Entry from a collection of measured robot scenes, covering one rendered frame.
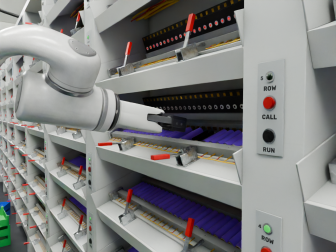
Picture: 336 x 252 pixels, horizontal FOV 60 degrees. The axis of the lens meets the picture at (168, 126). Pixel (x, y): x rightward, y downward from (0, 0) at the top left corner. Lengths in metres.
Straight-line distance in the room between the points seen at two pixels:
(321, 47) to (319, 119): 0.09
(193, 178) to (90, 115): 0.21
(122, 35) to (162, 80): 0.43
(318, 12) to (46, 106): 0.41
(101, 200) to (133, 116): 0.49
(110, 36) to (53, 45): 0.53
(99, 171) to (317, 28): 0.77
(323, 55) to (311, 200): 0.17
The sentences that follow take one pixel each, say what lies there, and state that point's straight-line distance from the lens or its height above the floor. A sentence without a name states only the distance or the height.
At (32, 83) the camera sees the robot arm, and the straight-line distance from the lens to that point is 0.51.
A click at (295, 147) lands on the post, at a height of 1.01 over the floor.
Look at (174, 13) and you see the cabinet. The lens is 0.96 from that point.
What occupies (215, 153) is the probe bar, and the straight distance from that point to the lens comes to 0.55.
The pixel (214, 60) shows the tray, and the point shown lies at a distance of 0.49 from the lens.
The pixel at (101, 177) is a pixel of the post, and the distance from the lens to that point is 0.98.
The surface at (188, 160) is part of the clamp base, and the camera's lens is 0.56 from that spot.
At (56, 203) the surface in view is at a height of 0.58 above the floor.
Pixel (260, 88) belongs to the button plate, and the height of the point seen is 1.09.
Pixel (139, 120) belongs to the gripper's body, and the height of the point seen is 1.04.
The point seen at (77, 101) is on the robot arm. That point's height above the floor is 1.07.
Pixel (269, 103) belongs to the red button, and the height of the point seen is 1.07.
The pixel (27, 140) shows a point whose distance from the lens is 2.33.
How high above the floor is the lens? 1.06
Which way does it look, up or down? 3 degrees down
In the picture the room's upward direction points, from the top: straight up
